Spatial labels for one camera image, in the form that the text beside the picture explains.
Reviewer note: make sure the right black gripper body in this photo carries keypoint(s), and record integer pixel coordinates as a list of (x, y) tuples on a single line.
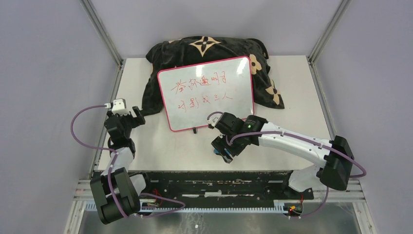
[(234, 149)]

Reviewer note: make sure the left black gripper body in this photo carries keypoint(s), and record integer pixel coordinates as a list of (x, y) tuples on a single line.
[(128, 122)]

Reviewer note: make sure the blue whiteboard eraser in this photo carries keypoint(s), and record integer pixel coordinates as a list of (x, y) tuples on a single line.
[(224, 153)]

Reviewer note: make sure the pink framed whiteboard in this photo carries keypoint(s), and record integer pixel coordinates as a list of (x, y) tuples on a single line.
[(191, 93)]

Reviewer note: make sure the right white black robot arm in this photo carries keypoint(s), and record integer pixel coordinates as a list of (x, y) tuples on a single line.
[(332, 160)]

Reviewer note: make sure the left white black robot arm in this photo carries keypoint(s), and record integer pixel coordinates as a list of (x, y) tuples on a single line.
[(115, 192)]

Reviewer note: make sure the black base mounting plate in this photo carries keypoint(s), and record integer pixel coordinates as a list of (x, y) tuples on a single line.
[(214, 190)]

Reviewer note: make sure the black floral plush pillow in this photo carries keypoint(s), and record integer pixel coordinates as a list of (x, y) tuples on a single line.
[(199, 49)]

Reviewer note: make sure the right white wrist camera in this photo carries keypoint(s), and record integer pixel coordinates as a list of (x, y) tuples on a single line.
[(212, 120)]

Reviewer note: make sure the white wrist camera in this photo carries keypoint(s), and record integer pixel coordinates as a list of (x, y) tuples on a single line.
[(119, 107), (212, 120)]

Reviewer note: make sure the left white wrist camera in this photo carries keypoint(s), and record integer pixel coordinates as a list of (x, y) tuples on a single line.
[(119, 107)]

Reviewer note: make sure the aluminium frame rail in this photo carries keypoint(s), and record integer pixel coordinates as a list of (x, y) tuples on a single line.
[(83, 193)]

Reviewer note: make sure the grey slotted cable duct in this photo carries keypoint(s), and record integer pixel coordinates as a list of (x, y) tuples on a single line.
[(278, 208)]

